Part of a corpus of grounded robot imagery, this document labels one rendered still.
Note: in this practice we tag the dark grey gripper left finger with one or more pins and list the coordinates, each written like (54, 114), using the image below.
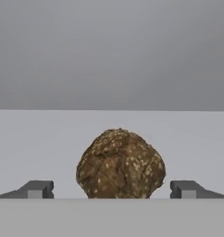
(36, 187)

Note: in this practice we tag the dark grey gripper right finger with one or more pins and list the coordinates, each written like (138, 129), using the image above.
(186, 187)

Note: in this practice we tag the brown seeded bread roll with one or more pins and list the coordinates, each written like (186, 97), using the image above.
(120, 165)

